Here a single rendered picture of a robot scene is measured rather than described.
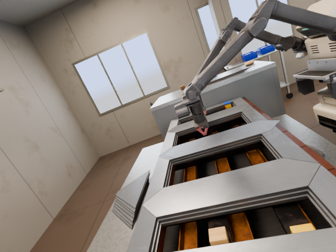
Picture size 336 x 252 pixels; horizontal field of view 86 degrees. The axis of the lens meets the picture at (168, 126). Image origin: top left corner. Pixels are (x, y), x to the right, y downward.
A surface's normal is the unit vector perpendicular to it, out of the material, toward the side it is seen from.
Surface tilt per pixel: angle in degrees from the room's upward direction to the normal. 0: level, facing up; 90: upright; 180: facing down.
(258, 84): 90
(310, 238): 0
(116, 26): 90
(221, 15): 90
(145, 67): 90
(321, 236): 0
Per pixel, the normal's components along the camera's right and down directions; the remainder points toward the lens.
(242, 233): -0.37, -0.88
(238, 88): -0.13, 0.36
